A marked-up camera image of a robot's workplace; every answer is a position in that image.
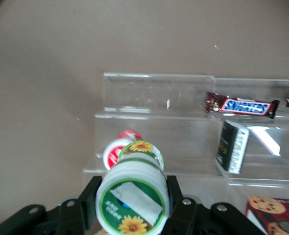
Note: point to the small yogurt cup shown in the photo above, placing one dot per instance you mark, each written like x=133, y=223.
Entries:
x=134, y=176

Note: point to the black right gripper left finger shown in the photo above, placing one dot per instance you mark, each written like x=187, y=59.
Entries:
x=80, y=213

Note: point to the clear acrylic tiered stand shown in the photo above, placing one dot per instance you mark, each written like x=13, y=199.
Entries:
x=183, y=137

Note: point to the red cookie box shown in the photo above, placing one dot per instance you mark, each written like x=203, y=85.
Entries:
x=274, y=215

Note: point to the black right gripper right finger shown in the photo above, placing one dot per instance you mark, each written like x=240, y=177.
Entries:
x=186, y=215

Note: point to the small black box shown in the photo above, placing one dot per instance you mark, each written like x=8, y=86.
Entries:
x=227, y=144

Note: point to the red gum container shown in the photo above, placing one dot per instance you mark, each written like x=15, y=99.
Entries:
x=111, y=154
x=128, y=135

